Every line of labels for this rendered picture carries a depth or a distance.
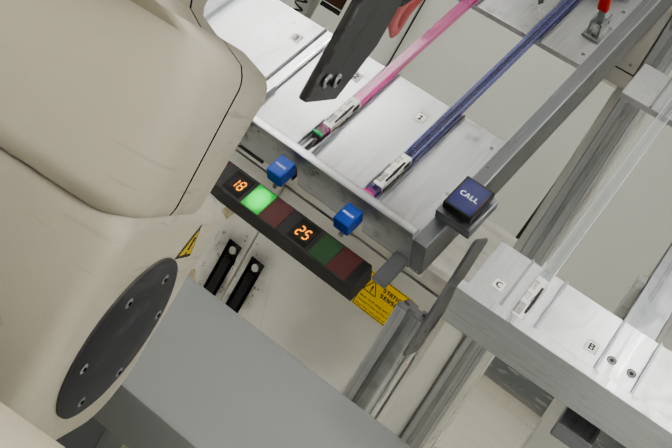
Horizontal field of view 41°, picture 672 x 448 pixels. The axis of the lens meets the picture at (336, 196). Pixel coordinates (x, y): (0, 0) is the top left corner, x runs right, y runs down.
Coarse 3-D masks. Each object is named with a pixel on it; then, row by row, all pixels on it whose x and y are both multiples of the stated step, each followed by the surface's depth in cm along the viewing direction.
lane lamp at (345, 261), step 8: (344, 248) 109; (336, 256) 108; (344, 256) 108; (352, 256) 108; (328, 264) 108; (336, 264) 108; (344, 264) 108; (352, 264) 108; (336, 272) 107; (344, 272) 107
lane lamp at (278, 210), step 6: (276, 198) 113; (270, 204) 112; (276, 204) 112; (282, 204) 112; (264, 210) 112; (270, 210) 112; (276, 210) 112; (282, 210) 112; (288, 210) 112; (294, 210) 112; (264, 216) 111; (270, 216) 111; (276, 216) 111; (282, 216) 111; (270, 222) 111; (276, 222) 111
